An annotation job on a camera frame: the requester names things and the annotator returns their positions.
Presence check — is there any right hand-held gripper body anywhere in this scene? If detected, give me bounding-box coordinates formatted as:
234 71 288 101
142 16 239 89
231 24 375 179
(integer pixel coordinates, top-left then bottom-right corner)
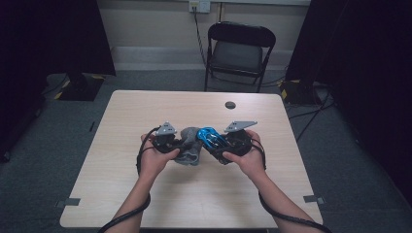
223 120 258 158

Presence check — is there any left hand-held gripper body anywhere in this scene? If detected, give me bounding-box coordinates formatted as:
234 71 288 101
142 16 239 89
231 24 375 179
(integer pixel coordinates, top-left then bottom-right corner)
153 120 179 153

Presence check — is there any grey cloth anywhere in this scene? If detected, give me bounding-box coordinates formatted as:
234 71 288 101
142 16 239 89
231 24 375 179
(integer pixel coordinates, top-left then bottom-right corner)
174 126 204 167

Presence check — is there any blue toy car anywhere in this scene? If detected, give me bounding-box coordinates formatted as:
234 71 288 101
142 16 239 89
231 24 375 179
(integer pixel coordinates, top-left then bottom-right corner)
196 126 229 163

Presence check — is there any person's left hand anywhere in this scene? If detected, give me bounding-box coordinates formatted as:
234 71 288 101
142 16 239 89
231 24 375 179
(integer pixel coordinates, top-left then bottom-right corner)
139 134 180 179

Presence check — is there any person's right hand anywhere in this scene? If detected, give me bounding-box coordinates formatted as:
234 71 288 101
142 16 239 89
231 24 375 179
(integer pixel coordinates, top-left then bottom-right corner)
223 129 266 179

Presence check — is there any black stand base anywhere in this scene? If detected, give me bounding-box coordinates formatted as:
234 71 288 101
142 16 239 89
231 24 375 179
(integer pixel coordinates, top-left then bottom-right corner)
57 72 105 102
280 79 322 106

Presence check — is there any black folding chair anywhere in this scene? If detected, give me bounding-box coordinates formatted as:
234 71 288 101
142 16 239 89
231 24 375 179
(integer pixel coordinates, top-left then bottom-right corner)
203 20 277 94

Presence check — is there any grey tape strip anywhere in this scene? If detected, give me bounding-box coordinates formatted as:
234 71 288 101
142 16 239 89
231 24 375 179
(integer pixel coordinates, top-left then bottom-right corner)
54 197 82 209
303 194 326 206

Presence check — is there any dark curtain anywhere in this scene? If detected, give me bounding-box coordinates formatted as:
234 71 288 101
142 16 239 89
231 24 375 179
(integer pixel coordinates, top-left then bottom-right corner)
285 0 412 205
0 0 117 163

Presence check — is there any left hand-held gripper cable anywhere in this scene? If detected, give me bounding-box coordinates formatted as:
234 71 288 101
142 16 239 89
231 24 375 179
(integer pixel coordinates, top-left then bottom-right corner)
96 126 161 233

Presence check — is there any hand-held gripper cable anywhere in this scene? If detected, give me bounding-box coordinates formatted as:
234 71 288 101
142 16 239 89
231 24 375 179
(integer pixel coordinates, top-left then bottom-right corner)
96 126 161 233
251 138 333 233

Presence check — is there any right hand-held gripper cable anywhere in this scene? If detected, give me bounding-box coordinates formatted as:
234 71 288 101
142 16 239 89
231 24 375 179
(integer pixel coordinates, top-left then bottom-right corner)
251 138 333 233

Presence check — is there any black wall socket cable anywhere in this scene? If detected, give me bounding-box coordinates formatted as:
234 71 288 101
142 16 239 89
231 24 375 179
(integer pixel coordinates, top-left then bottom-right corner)
192 7 208 66

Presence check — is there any white wall socket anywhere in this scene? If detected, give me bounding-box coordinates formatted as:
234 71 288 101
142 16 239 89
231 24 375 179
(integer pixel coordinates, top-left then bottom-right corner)
189 0 212 14

